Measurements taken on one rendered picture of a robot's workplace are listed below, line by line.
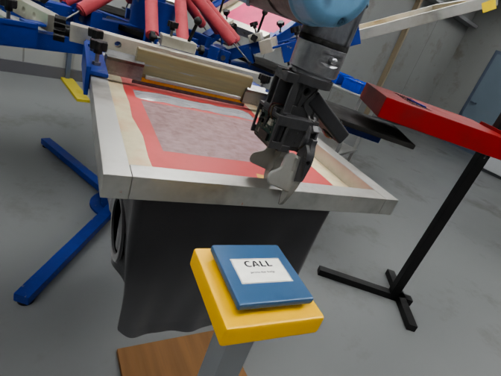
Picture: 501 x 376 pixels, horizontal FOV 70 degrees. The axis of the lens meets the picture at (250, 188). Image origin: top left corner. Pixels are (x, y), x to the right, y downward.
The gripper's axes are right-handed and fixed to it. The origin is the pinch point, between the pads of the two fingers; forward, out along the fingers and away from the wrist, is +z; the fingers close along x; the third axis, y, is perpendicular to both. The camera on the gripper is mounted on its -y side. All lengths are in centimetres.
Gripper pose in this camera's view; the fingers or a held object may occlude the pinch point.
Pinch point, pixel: (277, 188)
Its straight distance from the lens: 63.5
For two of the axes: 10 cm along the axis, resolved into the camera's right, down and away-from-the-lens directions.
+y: -8.7, -0.8, -4.8
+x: 3.8, 5.1, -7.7
